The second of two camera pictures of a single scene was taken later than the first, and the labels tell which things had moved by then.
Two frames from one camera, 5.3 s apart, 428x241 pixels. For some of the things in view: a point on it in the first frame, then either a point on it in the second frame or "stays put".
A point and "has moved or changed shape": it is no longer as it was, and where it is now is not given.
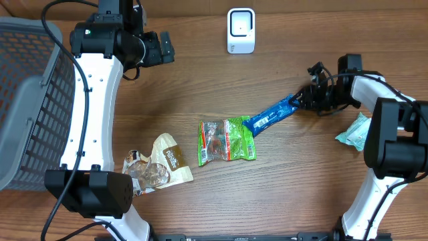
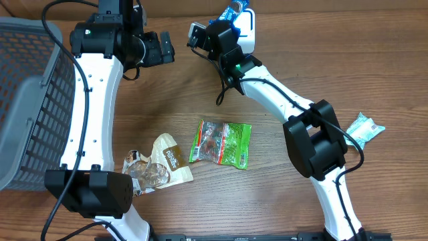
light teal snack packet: [356, 135] stays put
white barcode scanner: [241, 31] stays put
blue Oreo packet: [257, 120] -> [230, 12]
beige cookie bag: [164, 166] stays put
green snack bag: [225, 140] has moved or changed shape
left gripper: [156, 55] stays put
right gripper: [311, 101] -> [213, 54]
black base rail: [326, 235] stays put
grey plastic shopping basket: [37, 88] stays put
